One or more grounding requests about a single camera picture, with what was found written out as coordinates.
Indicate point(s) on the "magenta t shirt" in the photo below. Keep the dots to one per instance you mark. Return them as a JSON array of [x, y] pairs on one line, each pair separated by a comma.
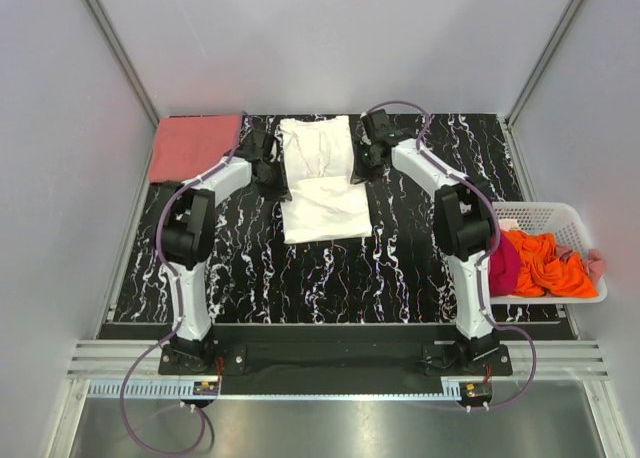
[[504, 268]]

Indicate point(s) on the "white t shirt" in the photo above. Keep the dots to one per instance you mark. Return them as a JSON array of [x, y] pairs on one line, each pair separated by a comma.
[[325, 205]]

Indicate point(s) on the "folded pink t shirt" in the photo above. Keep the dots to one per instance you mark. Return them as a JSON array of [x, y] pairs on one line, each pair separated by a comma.
[[185, 147]]

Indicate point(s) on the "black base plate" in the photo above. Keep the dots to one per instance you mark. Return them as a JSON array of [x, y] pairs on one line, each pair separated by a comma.
[[292, 361]]

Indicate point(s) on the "orange t shirt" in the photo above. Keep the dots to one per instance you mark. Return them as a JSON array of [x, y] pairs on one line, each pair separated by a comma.
[[586, 291]]

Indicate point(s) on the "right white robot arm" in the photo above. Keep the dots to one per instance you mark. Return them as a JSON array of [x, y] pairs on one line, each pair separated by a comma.
[[465, 229]]

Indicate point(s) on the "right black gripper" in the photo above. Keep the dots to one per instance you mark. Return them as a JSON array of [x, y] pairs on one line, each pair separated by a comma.
[[359, 174]]

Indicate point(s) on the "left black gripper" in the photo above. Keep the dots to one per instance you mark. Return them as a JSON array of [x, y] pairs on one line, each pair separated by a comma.
[[279, 192]]

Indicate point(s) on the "white plastic laundry basket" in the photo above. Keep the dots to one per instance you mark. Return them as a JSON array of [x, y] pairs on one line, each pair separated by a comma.
[[564, 223]]

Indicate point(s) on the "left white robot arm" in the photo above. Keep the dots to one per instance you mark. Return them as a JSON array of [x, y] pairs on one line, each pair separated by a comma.
[[185, 237]]

